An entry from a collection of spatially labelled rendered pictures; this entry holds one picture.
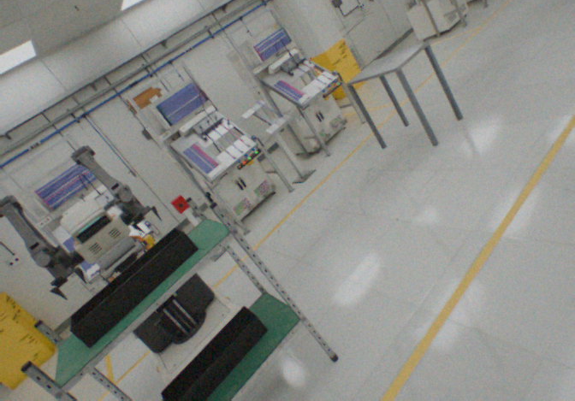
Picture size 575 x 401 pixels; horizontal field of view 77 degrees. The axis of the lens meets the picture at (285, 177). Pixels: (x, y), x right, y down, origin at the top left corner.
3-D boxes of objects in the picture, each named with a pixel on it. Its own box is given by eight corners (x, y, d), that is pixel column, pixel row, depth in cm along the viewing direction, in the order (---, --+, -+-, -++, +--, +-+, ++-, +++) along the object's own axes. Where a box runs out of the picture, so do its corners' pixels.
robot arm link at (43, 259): (49, 242, 171) (31, 256, 167) (38, 237, 160) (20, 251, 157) (65, 260, 170) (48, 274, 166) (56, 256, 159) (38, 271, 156)
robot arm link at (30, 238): (16, 197, 188) (-4, 212, 183) (9, 191, 183) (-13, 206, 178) (57, 249, 171) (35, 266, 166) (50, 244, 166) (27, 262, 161)
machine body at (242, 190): (279, 191, 458) (251, 151, 439) (239, 227, 431) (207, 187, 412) (257, 189, 515) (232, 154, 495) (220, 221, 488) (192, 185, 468)
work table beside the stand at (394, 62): (436, 146, 324) (396, 67, 299) (382, 149, 386) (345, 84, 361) (463, 117, 339) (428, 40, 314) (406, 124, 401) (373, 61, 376)
